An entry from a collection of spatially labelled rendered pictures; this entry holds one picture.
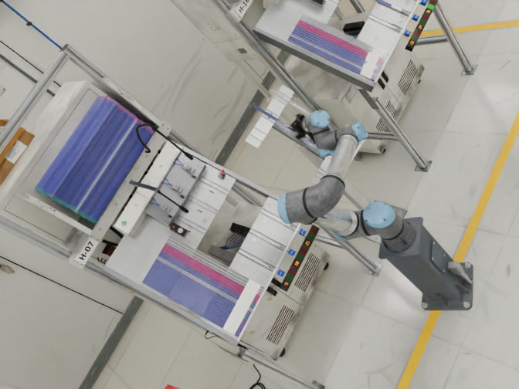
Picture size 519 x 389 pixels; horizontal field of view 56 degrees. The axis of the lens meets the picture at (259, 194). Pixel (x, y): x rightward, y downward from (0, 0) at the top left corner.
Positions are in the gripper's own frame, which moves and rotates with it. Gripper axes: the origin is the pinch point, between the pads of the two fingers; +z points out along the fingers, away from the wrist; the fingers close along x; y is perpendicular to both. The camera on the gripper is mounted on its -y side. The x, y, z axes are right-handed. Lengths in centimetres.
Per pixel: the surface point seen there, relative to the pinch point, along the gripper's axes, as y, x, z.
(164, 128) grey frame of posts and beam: 53, 33, 15
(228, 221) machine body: -6, 49, 60
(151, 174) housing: 45, 55, 14
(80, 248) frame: 53, 99, 4
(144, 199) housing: 42, 66, 11
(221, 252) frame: -9, 67, 43
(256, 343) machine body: -53, 98, 40
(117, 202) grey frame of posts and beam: 51, 74, 11
